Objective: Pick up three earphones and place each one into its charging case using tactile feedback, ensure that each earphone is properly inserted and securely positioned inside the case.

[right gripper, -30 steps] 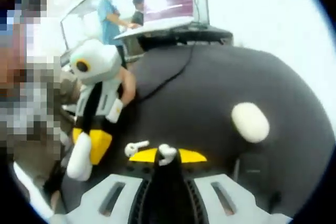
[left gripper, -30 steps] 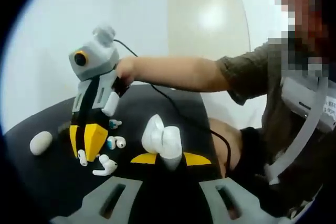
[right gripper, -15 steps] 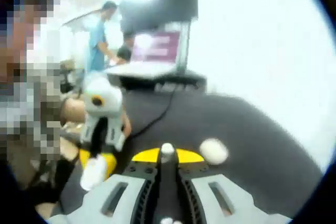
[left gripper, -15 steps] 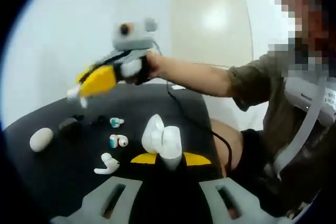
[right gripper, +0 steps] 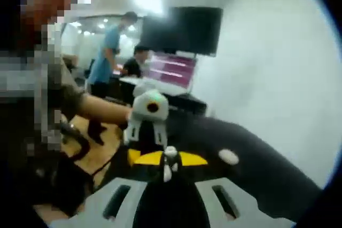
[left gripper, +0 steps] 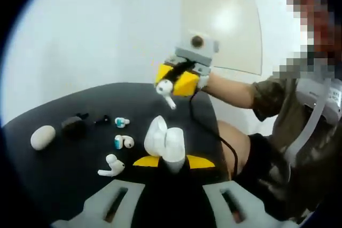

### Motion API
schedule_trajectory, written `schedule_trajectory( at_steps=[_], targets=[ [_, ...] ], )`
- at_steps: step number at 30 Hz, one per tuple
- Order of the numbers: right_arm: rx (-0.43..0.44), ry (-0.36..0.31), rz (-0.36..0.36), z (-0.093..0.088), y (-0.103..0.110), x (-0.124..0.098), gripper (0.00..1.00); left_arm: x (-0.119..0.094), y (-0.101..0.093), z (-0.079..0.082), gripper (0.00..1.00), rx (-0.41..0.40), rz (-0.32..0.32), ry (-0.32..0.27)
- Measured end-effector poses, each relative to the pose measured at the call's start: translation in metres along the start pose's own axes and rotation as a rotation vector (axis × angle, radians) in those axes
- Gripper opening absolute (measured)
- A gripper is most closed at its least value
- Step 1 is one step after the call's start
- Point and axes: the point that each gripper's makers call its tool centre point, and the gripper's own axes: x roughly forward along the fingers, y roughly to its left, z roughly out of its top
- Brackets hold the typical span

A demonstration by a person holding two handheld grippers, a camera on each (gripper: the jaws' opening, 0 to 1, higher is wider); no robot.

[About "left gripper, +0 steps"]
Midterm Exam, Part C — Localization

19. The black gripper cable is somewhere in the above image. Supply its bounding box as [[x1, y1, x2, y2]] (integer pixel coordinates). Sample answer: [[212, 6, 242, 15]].
[[189, 95, 240, 179]]

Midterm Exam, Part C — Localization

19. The beige wall panel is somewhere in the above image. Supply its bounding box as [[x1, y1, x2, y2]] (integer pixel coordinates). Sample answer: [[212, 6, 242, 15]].
[[181, 0, 264, 76]]

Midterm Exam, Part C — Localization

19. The person's right leg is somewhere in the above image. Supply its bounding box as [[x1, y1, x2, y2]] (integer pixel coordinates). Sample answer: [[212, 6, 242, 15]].
[[217, 120, 252, 180]]

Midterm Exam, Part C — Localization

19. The black charging case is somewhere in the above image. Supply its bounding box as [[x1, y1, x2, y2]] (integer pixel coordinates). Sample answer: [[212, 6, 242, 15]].
[[61, 116, 88, 139]]

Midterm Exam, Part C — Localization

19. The white oval charging case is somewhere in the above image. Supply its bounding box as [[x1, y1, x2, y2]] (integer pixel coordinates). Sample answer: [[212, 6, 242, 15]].
[[30, 124, 56, 151]]

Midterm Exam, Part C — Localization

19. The person's olive shirt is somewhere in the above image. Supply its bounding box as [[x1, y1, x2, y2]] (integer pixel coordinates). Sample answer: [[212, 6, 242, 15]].
[[251, 75, 342, 213]]

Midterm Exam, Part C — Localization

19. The teal and white earphone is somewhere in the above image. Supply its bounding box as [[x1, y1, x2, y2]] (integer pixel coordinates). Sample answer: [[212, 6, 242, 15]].
[[114, 117, 131, 128], [114, 135, 135, 150]]

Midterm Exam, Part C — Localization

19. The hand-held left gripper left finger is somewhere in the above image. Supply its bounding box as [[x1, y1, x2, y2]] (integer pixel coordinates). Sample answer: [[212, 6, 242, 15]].
[[50, 155, 166, 228]]

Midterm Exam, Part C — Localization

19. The grey chest-worn device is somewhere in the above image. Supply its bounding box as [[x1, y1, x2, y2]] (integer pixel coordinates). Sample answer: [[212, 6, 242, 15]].
[[287, 77, 342, 166]]

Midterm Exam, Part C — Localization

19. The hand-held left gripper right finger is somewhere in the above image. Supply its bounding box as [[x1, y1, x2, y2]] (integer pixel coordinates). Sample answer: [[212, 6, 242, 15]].
[[184, 155, 301, 228]]

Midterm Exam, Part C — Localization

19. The white rounded charging case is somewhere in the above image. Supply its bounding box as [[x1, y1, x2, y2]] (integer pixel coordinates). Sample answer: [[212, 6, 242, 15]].
[[143, 115, 186, 173]]

